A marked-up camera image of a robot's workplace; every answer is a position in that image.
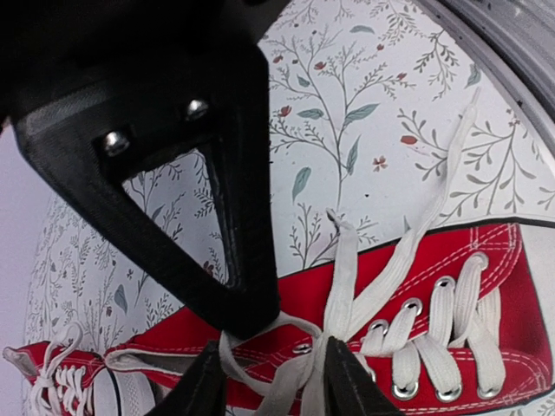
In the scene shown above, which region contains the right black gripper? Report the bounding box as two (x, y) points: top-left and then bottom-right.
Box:
(1, 1), (278, 125)

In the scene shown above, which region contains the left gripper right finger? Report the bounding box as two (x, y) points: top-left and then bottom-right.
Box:
(323, 337), (403, 416)

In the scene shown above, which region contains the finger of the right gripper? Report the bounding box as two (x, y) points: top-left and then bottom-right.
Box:
(12, 44), (279, 339)

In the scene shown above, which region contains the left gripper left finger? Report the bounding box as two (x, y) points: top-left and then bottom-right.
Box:
(149, 341), (226, 416)

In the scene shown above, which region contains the red sneaker with laces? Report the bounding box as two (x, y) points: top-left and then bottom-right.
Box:
(3, 322), (155, 416)

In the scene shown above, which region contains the floral patterned table mat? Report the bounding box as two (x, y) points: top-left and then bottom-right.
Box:
(28, 1), (554, 372)

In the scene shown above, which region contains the front aluminium rail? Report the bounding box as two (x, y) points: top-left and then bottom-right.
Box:
(420, 1), (554, 153)

